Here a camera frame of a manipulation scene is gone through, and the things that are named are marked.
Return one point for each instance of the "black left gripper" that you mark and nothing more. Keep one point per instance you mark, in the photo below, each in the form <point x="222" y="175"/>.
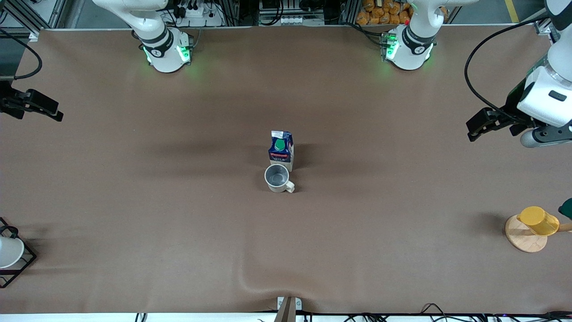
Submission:
<point x="512" y="108"/>

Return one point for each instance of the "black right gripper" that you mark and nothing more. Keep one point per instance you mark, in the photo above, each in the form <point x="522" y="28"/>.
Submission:
<point x="9" y="102"/>

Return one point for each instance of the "blue white milk carton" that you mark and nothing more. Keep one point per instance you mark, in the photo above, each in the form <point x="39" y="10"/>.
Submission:
<point x="281" y="154"/>

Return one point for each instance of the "white ribbed mug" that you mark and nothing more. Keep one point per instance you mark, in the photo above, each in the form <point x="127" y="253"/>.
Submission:
<point x="277" y="176"/>

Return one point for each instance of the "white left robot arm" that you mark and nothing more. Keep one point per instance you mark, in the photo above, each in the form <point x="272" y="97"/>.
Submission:
<point x="547" y="98"/>

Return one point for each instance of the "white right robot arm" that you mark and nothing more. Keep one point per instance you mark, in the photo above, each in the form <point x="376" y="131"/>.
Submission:
<point x="158" y="56"/>

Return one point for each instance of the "yellow plastic cup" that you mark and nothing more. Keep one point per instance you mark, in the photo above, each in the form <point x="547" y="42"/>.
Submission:
<point x="538" y="221"/>

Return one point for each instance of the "dark green cup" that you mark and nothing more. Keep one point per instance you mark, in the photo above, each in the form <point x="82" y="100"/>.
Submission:
<point x="566" y="209"/>

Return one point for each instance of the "white cup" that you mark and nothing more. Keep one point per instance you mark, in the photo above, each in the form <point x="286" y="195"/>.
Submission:
<point x="9" y="252"/>

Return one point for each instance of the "wooden mug stand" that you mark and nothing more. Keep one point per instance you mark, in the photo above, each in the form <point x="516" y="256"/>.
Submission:
<point x="525" y="239"/>

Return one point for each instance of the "orange snack packs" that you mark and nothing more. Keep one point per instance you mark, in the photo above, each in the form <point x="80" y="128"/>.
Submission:
<point x="384" y="13"/>

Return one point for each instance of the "white power strip with plugs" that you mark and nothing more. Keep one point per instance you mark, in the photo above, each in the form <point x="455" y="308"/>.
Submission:
<point x="206" y="20"/>

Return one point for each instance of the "white empty power strip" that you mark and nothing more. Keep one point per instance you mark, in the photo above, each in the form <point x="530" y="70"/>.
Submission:
<point x="290" y="21"/>

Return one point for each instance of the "aluminium frame profile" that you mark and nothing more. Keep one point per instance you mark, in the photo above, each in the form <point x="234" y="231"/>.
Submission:
<point x="541" y="27"/>

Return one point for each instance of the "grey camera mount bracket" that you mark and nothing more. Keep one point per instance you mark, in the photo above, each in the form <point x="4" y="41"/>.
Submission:
<point x="288" y="308"/>

